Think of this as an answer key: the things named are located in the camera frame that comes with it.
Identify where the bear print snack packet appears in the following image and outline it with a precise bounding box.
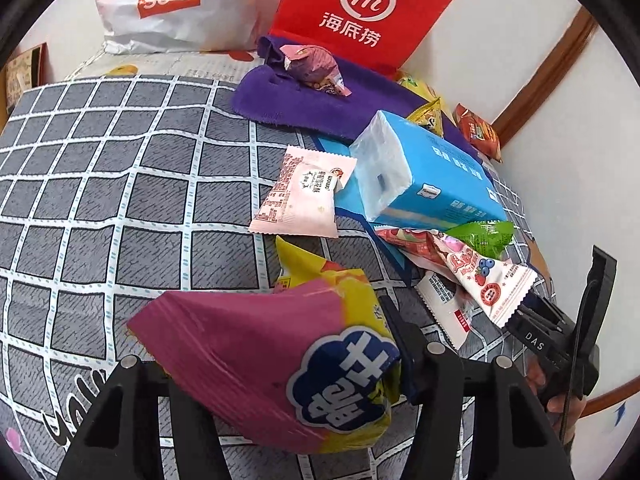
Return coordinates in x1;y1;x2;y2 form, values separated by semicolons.
375;227;538;328

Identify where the white plastic shopping bag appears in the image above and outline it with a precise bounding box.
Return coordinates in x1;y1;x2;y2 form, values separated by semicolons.
95;0;271;53

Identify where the green snack packet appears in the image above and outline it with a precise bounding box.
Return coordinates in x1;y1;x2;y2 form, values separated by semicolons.
445;221;516;261

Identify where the grey checked blanket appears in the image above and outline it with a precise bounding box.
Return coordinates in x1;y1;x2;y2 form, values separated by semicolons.
0;75;551;480

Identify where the red paper bag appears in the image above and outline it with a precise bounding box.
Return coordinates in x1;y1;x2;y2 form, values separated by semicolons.
269;0;463;78

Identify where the red and orange snack packet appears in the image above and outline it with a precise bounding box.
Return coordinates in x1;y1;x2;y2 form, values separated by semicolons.
453;103;502;162

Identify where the yellow triangular snack packet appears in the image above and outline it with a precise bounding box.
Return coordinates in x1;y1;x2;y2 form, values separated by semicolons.
406;97;446;137

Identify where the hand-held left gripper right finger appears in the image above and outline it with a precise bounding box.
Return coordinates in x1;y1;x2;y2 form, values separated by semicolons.
377;295;576;480

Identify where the patterned book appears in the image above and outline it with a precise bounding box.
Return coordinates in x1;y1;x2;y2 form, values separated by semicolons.
5;42;48;106

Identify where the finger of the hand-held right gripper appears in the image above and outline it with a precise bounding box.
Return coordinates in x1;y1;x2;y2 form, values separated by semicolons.
519;294;573;335

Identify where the blue tissue pack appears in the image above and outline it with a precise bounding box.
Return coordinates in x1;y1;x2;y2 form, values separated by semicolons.
348;110;508;228

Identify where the brown wooden wall trim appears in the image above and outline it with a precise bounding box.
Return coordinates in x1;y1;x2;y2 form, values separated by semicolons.
492;7;598;148

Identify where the pink and yellow snack bag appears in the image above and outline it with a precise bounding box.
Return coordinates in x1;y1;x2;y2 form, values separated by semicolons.
127;235;403;456

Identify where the white packet with red label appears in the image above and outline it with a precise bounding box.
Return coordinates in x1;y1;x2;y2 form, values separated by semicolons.
415;270;473;351

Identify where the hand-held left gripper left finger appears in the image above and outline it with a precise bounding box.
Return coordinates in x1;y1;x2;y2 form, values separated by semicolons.
57;355;226;480

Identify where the pink and purple snack packet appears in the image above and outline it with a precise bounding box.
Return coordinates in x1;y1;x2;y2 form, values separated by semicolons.
279;44;353;97

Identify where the person's right hand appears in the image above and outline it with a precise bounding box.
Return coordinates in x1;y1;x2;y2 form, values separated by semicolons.
525;360;586;442

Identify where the pale pink snack packet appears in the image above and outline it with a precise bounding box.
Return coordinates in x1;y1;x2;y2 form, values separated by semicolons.
248;145;358;238

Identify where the white fruit print sheet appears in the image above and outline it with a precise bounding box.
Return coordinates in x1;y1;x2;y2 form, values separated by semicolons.
65;42;261;86

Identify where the purple towel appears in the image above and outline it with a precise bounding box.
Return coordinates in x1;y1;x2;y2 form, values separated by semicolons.
231;34;483;163

